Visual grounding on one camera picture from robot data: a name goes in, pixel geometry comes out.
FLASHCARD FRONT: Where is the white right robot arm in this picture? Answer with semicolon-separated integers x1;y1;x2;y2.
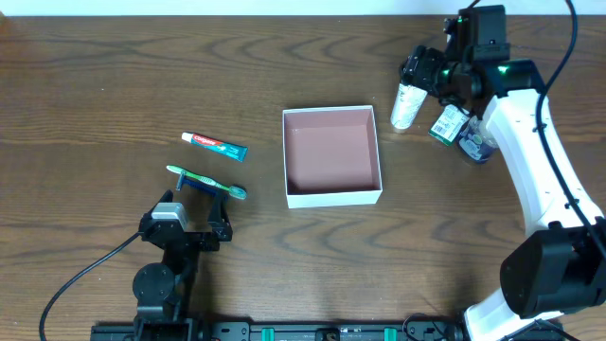
400;45;605;340

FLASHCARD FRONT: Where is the white box pink interior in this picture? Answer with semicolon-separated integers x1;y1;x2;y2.
282;105;383;209

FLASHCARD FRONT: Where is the blue razor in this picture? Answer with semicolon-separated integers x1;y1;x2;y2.
175;173;218;196

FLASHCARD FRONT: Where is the Colgate toothpaste tube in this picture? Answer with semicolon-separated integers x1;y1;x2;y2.
181;132;248;162

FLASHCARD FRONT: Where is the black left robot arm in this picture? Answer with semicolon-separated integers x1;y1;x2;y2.
133;190;233;340

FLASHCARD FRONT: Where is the green white soap box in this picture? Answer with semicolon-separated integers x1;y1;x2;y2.
429;105;470;146

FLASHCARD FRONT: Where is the green toothbrush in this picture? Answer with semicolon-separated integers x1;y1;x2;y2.
167;165;247;200

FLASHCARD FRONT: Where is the white shampoo tube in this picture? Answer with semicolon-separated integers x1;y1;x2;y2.
390;83;427;130

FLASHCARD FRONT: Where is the blue pump soap bottle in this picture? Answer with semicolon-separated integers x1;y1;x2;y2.
456;116;498;164

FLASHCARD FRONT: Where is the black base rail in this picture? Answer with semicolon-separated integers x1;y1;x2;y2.
89;317;567;341

